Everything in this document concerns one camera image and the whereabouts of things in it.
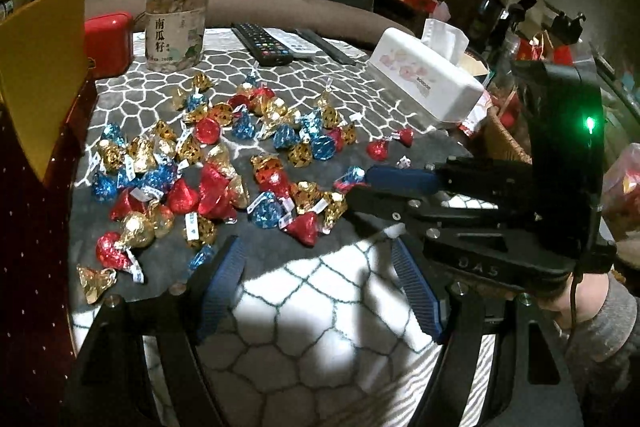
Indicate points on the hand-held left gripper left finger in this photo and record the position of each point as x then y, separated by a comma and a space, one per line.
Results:
220, 288

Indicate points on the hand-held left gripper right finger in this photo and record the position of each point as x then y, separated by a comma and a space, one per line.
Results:
415, 292

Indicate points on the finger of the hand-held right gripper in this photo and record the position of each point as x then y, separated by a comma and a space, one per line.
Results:
380, 203
400, 178

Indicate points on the red foil candy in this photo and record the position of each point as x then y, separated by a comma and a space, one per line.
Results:
348, 181

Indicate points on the pile of foil-wrapped candies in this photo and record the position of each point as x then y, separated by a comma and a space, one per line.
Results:
210, 157

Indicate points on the red gold gift box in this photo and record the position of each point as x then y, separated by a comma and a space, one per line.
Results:
35, 217

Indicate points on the person's right forearm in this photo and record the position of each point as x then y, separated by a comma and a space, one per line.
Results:
605, 347

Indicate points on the wicker basket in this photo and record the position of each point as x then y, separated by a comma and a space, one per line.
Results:
505, 139

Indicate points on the translucent pink bag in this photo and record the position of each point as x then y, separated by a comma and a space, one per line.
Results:
622, 192

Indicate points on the white floral tissue box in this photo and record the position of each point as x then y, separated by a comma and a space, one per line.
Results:
425, 77

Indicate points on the slim black remote control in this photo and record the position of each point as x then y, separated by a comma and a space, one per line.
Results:
332, 49

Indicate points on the white tissue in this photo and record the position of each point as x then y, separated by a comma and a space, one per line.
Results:
445, 39

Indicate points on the dark wooden cabinet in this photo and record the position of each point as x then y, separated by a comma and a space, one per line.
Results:
467, 7

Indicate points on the white remote control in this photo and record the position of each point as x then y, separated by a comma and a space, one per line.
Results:
297, 44

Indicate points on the clear plastic seed jar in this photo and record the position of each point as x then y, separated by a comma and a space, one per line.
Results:
175, 27

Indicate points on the red tin box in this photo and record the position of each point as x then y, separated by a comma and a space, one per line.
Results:
107, 42

